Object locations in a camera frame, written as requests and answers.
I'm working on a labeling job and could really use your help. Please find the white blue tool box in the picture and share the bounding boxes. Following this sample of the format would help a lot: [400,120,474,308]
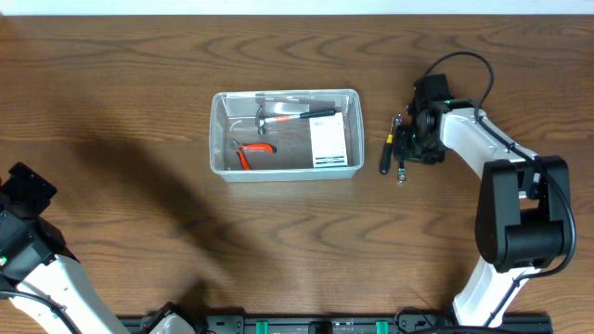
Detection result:
[309,112,348,168]

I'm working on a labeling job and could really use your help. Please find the small hammer black handle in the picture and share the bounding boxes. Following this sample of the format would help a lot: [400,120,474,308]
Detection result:
[254,106,336,135]

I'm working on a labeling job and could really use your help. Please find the clear plastic container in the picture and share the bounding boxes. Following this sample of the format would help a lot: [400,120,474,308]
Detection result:
[209,89,365,183]

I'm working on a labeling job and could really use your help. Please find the red handled pliers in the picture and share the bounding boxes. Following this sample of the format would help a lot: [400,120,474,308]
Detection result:
[228,139,277,171]

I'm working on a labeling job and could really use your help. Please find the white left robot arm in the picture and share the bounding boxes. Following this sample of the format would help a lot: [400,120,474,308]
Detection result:
[1,162,128,333]

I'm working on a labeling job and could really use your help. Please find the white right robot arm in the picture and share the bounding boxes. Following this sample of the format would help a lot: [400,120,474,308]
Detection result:
[394,74,576,328]

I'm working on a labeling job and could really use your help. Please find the yellow black screwdriver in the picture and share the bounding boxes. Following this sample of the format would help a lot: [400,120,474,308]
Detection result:
[379,133,394,175]

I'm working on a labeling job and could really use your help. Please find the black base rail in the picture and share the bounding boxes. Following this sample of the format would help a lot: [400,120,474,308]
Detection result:
[118,301,554,334]

